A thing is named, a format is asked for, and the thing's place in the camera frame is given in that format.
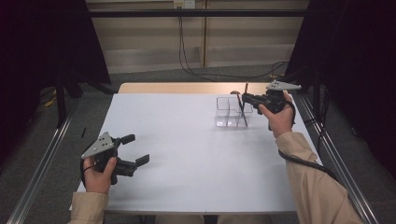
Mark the aluminium floor rail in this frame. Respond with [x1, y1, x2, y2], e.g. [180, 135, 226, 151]
[295, 92, 379, 224]
[6, 102, 78, 224]

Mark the light wooden table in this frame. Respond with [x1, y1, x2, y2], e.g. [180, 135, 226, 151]
[117, 81, 289, 95]

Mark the right hand-held gripper cable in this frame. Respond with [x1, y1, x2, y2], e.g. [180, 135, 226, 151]
[268, 99, 339, 182]

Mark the white wall socket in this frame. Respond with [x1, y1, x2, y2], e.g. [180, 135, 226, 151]
[173, 0, 196, 9]

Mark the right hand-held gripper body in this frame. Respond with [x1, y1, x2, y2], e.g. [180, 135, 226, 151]
[255, 79, 303, 115]

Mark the black horizontal frame bar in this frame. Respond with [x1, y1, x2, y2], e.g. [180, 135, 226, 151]
[88, 8, 309, 18]

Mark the black stand post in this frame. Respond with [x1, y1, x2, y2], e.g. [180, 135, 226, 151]
[55, 73, 68, 129]
[312, 66, 321, 122]

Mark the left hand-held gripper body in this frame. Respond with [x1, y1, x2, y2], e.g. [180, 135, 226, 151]
[81, 132, 138, 186]

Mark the white table cover sheet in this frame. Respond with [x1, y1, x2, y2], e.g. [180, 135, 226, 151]
[69, 92, 323, 215]

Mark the hand-held gripper cable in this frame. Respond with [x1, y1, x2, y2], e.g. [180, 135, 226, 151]
[268, 99, 339, 182]
[79, 144, 96, 188]

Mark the left hand-held gripper cable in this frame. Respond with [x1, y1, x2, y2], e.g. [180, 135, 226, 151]
[79, 144, 96, 188]

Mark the person's right hand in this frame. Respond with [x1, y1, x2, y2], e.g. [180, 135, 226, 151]
[258, 91, 296, 139]

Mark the black curtain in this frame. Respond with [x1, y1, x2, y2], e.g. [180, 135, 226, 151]
[0, 0, 112, 162]
[284, 0, 396, 179]

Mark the person's left hand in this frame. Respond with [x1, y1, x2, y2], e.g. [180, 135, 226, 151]
[82, 156, 118, 195]

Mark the clear plastic pen holder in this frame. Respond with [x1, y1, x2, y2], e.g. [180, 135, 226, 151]
[214, 96, 254, 129]

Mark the black power cable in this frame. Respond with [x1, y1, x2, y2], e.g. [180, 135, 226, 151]
[180, 17, 290, 79]
[177, 7, 220, 83]

